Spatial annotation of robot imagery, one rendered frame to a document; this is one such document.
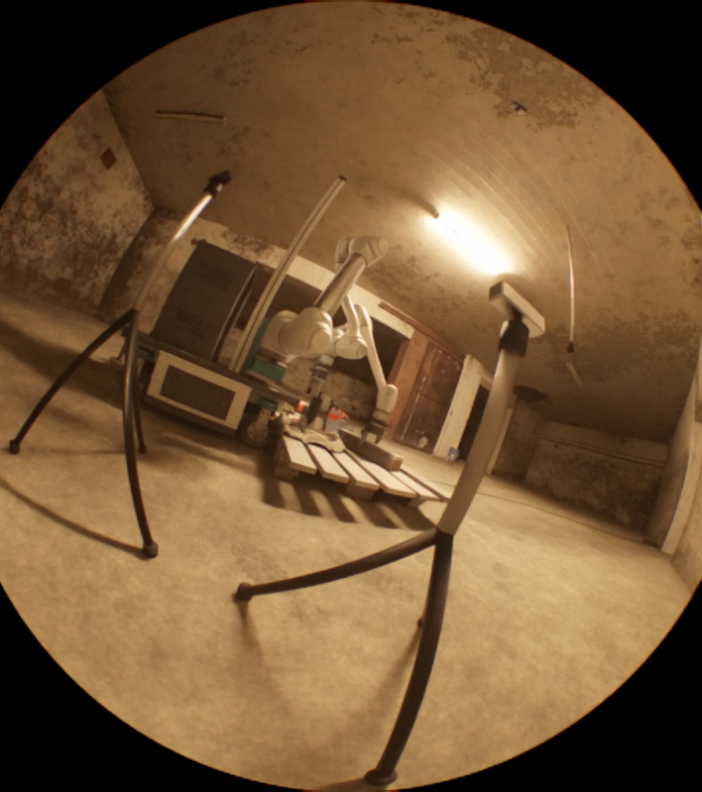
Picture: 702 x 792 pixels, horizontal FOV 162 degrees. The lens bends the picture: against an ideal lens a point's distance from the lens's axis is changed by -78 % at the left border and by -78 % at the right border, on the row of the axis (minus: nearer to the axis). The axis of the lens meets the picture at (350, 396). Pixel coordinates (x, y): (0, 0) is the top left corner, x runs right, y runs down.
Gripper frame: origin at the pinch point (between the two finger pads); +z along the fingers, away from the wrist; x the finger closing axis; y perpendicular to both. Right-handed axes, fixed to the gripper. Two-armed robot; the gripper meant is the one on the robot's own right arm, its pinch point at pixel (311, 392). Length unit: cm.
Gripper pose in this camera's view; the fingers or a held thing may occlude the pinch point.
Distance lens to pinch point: 139.1
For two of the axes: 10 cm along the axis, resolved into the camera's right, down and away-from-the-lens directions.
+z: -3.7, 9.3, -0.4
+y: -8.2, -3.5, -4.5
